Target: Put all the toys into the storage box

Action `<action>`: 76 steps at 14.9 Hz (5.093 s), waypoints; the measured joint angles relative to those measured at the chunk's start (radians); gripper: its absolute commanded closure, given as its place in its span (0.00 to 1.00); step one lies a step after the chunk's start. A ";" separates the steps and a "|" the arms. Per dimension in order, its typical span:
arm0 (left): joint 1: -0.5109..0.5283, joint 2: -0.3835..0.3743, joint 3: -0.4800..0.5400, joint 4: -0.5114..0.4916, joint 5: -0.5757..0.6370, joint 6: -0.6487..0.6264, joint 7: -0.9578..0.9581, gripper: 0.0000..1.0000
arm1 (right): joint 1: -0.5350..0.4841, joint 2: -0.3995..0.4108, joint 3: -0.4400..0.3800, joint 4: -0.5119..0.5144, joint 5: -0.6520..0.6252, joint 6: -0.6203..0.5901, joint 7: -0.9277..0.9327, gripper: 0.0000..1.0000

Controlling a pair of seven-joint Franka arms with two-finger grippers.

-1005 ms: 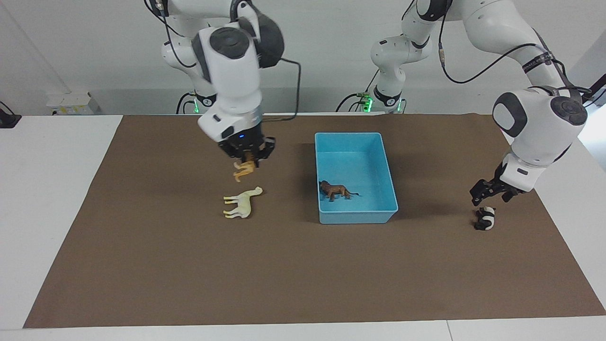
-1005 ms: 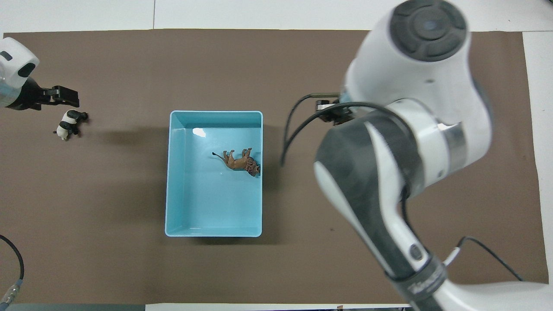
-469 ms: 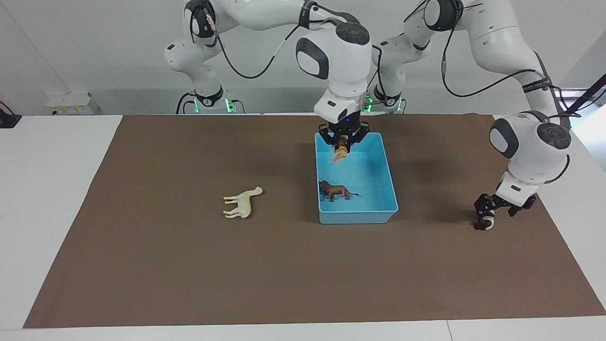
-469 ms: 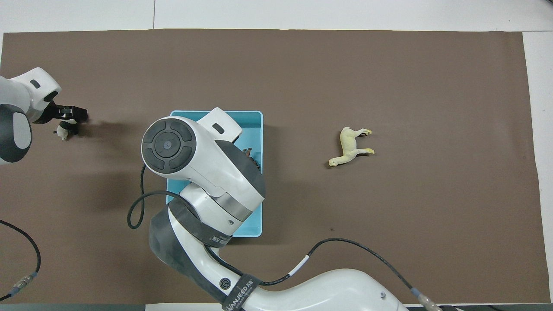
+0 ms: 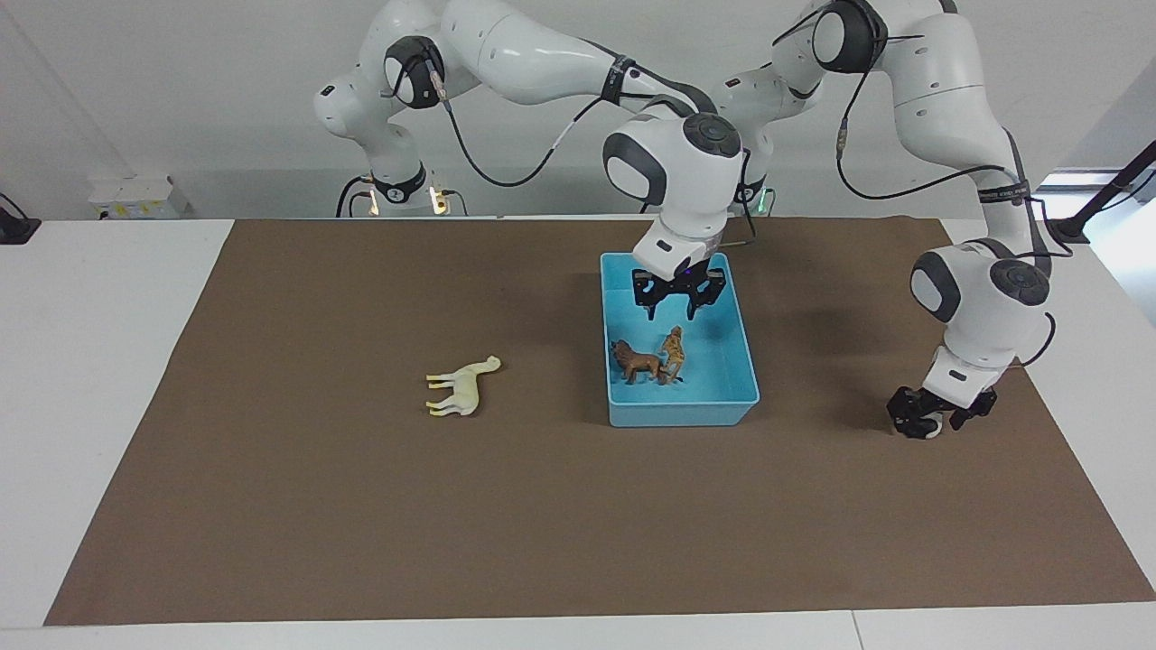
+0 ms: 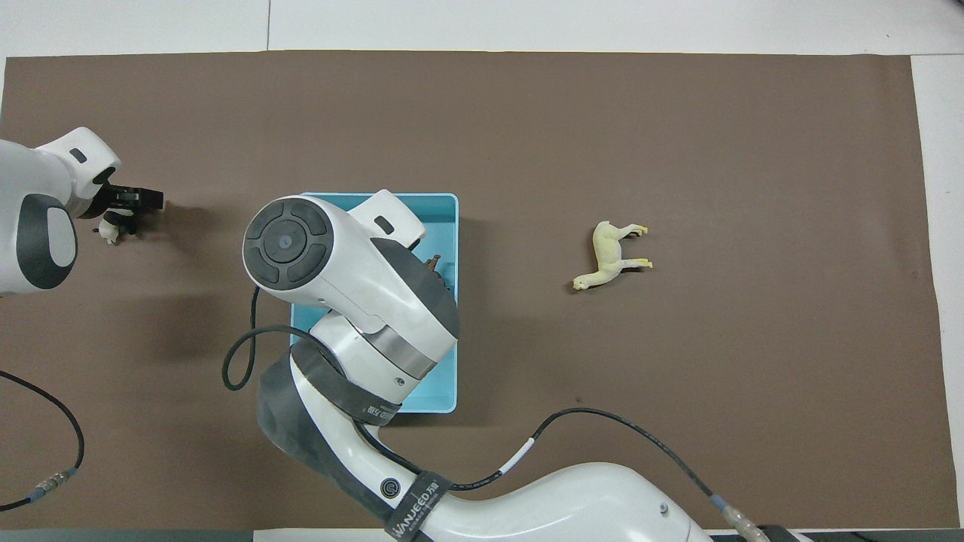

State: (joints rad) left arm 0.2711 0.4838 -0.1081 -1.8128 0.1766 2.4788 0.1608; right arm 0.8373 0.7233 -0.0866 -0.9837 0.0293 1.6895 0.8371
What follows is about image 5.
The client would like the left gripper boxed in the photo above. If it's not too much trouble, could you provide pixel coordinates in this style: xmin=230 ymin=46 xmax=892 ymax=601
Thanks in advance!
xmin=886 ymin=384 xmax=1000 ymax=441

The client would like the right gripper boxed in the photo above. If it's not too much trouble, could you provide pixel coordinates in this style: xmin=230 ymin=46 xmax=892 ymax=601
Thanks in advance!
xmin=631 ymin=253 xmax=729 ymax=324

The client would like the blue plastic storage box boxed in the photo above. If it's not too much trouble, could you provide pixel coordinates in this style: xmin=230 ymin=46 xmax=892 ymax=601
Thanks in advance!
xmin=601 ymin=252 xmax=760 ymax=428

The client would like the white socket box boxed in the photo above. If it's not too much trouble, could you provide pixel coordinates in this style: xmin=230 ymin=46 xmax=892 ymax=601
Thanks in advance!
xmin=87 ymin=174 xmax=191 ymax=221

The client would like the tan spotted animal toy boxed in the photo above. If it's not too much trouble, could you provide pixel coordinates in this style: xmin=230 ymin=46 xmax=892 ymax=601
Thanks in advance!
xmin=657 ymin=326 xmax=686 ymax=386

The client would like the brown lion toy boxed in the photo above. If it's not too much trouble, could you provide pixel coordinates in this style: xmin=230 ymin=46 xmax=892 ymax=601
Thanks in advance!
xmin=610 ymin=339 xmax=666 ymax=386

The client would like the cream white horse toy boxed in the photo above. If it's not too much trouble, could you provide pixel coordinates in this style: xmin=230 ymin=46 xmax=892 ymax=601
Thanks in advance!
xmin=424 ymin=355 xmax=502 ymax=418

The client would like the black stand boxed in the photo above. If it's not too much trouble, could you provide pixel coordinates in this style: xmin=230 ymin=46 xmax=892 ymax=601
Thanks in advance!
xmin=0 ymin=192 xmax=42 ymax=246
xmin=1048 ymin=139 xmax=1156 ymax=245

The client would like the black cable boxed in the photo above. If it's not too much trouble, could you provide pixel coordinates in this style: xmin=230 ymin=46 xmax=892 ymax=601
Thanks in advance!
xmin=1015 ymin=311 xmax=1058 ymax=369
xmin=834 ymin=68 xmax=1020 ymax=202
xmin=722 ymin=147 xmax=760 ymax=250
xmin=437 ymin=79 xmax=608 ymax=190
xmin=335 ymin=175 xmax=377 ymax=218

